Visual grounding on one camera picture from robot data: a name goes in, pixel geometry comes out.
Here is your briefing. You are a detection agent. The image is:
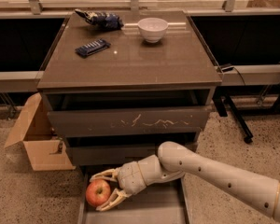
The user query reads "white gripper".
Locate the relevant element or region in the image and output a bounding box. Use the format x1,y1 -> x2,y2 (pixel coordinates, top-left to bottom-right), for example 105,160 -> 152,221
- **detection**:
90,155 -> 184,212

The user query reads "red apple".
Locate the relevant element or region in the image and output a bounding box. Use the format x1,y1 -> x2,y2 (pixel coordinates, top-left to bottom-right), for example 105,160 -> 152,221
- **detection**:
86,179 -> 111,207

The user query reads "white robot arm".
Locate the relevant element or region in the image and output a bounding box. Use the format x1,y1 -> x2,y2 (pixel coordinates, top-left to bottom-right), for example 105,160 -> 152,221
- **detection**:
91,141 -> 280,223

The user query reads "grey middle drawer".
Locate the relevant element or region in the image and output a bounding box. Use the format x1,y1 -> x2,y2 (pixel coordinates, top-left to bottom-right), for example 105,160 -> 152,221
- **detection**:
65,133 -> 199,166

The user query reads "grey drawer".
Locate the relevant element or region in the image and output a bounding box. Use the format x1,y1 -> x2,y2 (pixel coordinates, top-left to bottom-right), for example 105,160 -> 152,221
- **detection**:
48,91 -> 210,137
77,165 -> 190,224
65,133 -> 199,166

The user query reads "grey bottom drawer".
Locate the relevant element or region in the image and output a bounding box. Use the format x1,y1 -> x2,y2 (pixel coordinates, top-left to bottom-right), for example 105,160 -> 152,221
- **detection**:
77,165 -> 190,224

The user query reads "grey drawer cabinet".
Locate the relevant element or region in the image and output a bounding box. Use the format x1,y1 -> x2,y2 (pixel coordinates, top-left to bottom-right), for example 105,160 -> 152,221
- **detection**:
36,10 -> 222,170

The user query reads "grey top drawer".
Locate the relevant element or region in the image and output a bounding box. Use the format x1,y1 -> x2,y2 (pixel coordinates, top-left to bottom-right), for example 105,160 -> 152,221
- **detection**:
48,91 -> 210,137

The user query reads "open cardboard box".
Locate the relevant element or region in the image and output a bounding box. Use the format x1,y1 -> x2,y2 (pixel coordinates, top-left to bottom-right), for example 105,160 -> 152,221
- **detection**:
5,93 -> 76,171

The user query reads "black wheeled stand leg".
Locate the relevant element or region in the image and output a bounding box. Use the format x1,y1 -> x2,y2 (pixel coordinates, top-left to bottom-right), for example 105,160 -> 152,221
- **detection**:
213,93 -> 253,144

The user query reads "dark blue snack bar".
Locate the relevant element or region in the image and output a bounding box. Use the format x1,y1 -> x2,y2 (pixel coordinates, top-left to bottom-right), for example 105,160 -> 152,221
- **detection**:
75,39 -> 111,58

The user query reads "white ceramic bowl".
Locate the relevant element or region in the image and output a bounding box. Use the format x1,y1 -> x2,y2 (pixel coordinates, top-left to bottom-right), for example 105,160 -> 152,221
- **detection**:
137,18 -> 168,43

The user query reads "blue chip bag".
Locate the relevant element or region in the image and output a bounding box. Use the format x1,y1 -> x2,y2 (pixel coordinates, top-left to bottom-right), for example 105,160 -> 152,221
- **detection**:
75,9 -> 124,30

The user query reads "black cable with plug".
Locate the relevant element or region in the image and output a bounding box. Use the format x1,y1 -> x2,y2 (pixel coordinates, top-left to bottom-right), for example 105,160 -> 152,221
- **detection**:
216,63 -> 247,87

